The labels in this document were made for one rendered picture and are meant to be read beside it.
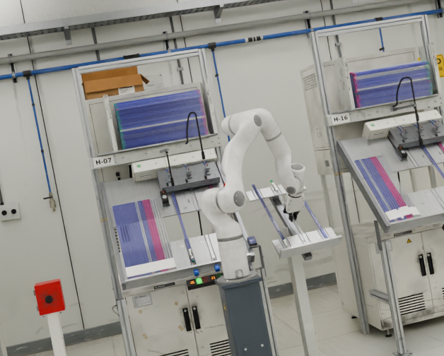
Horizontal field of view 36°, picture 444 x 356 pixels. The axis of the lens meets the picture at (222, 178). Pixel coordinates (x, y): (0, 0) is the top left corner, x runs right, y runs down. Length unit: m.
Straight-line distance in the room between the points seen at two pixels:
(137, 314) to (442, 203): 1.82
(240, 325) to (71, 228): 2.59
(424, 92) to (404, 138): 0.35
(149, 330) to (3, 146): 2.19
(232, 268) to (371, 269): 1.29
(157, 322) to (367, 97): 1.83
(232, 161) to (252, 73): 2.58
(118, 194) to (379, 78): 1.73
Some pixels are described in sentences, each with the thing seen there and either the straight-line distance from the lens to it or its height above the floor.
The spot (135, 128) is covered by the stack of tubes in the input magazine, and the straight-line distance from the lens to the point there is 3.88.
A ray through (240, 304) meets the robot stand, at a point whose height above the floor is 0.60.
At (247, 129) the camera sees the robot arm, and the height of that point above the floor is 1.36.
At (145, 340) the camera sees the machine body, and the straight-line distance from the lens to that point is 3.85.
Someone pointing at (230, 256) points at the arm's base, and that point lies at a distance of 3.03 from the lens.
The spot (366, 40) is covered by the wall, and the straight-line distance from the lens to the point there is 5.97.
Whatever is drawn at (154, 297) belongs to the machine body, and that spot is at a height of 0.55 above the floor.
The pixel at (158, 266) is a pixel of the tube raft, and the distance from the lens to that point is 3.50.
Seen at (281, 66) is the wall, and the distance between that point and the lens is 5.67.
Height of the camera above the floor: 1.30
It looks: 3 degrees down
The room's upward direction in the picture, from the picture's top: 10 degrees counter-clockwise
